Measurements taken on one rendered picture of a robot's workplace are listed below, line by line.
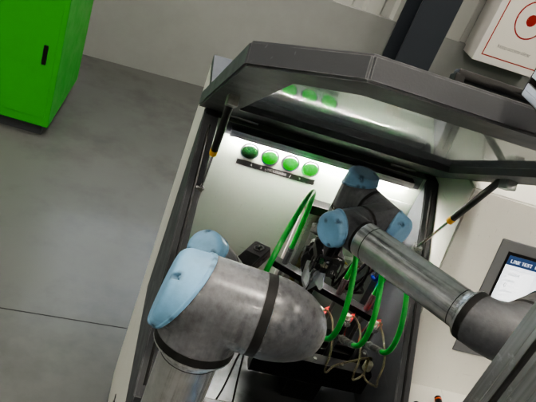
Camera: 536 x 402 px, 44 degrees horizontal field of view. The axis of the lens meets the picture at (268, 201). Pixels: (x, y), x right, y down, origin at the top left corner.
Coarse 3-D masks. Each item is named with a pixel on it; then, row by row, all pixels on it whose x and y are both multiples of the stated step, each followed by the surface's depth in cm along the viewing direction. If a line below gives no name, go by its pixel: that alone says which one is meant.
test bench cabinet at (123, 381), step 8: (144, 296) 212; (136, 320) 219; (136, 328) 208; (136, 336) 198; (128, 352) 215; (128, 360) 204; (128, 368) 194; (120, 376) 220; (128, 376) 186; (120, 384) 210; (120, 392) 200; (112, 400) 228; (120, 400) 191
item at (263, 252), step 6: (252, 246) 149; (258, 246) 148; (264, 246) 149; (246, 252) 148; (252, 252) 148; (258, 252) 148; (264, 252) 148; (240, 258) 146; (246, 258) 146; (252, 258) 146; (258, 258) 146; (264, 258) 148; (246, 264) 145; (252, 264) 145; (258, 264) 146
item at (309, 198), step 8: (312, 192) 165; (304, 200) 161; (312, 200) 177; (296, 216) 157; (304, 216) 183; (288, 224) 156; (304, 224) 186; (288, 232) 155; (296, 232) 188; (280, 240) 154; (296, 240) 189; (280, 248) 153; (288, 248) 191; (272, 256) 153; (272, 264) 153
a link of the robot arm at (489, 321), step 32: (320, 224) 134; (352, 224) 132; (384, 256) 125; (416, 256) 124; (416, 288) 120; (448, 288) 117; (448, 320) 116; (480, 320) 111; (512, 320) 110; (480, 352) 112
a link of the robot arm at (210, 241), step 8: (200, 232) 129; (208, 232) 128; (216, 232) 128; (192, 240) 128; (200, 240) 128; (208, 240) 127; (216, 240) 127; (224, 240) 130; (200, 248) 127; (208, 248) 126; (216, 248) 126; (224, 248) 128; (224, 256) 128; (232, 256) 132
